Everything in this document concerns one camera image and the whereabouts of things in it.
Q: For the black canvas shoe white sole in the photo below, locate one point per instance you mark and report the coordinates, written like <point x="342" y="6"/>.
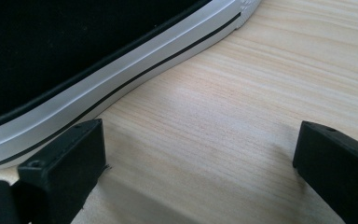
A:
<point x="74" y="46"/>

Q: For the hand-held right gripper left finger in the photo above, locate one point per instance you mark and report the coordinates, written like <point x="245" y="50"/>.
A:
<point x="65" y="161"/>

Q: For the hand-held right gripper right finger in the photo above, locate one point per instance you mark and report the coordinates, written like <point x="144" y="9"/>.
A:
<point x="338" y="168"/>

